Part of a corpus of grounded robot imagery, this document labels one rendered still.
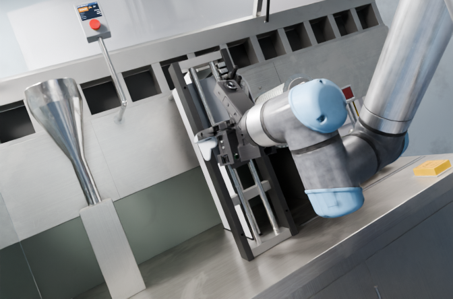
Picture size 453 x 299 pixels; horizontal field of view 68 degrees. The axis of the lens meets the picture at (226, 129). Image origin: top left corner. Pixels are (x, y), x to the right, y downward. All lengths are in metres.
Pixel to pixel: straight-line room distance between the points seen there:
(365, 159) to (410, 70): 0.14
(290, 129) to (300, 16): 1.27
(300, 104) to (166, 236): 0.95
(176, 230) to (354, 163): 0.92
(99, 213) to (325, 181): 0.69
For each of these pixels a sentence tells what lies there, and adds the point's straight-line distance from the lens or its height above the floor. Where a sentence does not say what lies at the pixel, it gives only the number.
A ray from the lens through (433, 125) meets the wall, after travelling 3.64.
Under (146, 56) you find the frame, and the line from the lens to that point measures 1.37.
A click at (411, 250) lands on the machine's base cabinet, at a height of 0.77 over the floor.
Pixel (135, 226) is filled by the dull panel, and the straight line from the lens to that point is 1.30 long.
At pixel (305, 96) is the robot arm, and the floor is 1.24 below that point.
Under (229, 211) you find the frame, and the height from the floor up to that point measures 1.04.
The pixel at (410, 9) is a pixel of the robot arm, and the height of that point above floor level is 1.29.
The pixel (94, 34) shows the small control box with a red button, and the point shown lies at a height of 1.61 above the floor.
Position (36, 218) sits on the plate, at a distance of 1.29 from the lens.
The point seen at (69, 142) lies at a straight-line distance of 1.03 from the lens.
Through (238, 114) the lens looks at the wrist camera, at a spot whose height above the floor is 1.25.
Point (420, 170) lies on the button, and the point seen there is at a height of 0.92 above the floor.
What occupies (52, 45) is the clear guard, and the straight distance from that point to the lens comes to 1.33.
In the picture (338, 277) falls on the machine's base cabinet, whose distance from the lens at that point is 0.90.
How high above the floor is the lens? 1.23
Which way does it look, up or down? level
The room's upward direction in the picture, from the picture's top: 21 degrees counter-clockwise
